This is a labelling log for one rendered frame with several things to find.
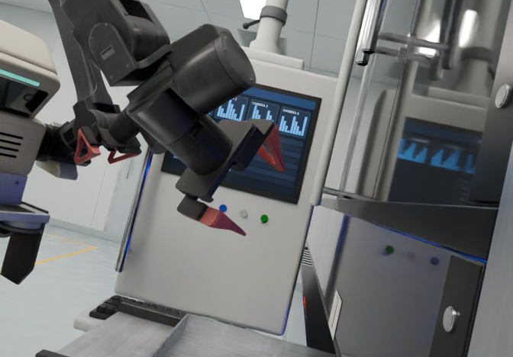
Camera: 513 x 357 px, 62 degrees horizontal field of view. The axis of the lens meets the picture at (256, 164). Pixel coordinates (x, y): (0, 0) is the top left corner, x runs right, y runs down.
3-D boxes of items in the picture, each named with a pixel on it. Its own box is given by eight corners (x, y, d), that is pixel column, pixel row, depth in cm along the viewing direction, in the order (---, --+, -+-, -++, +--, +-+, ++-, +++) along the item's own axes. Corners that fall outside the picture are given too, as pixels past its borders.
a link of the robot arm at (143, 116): (124, 84, 45) (112, 117, 41) (172, 49, 42) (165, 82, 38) (169, 125, 49) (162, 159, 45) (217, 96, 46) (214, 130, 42)
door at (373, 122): (341, 199, 113) (390, -12, 116) (375, 201, 67) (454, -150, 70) (339, 199, 113) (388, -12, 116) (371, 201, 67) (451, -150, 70)
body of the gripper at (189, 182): (263, 132, 49) (223, 88, 44) (214, 207, 46) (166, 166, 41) (230, 128, 54) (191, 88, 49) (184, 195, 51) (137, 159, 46)
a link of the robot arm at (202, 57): (136, 42, 49) (82, 35, 41) (214, -18, 44) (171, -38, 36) (185, 134, 49) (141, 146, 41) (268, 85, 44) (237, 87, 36)
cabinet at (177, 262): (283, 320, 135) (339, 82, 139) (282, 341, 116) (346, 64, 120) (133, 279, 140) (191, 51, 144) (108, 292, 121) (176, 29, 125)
